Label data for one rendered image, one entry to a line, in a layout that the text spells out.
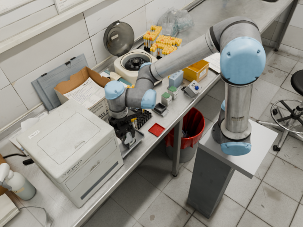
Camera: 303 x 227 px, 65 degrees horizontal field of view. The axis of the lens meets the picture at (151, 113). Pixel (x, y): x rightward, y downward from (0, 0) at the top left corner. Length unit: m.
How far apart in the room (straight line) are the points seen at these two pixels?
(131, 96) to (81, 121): 0.25
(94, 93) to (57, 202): 0.63
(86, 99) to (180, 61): 0.71
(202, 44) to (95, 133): 0.51
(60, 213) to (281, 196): 1.69
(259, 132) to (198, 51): 0.62
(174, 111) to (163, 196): 0.89
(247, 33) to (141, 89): 0.40
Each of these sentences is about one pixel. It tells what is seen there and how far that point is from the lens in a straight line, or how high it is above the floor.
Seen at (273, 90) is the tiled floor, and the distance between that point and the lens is 3.01.
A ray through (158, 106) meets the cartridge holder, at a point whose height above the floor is 0.89.
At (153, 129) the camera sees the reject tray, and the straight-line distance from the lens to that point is 1.29.
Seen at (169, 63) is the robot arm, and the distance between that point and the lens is 0.90.
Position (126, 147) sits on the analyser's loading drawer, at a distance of 1.20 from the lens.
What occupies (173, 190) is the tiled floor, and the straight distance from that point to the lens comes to 2.07.
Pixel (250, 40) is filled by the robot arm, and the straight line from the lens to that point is 0.71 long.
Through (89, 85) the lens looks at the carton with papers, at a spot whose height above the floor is 0.94.
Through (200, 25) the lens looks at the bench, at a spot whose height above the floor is 0.88.
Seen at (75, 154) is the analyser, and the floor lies 1.17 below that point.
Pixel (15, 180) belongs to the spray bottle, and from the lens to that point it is 1.14.
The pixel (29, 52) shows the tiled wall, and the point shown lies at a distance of 1.38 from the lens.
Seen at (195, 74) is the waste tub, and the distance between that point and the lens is 1.50.
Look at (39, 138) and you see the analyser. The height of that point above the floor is 1.17.
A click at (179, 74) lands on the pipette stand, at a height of 0.97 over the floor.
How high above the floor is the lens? 1.91
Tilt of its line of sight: 49 degrees down
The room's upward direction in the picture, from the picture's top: 4 degrees counter-clockwise
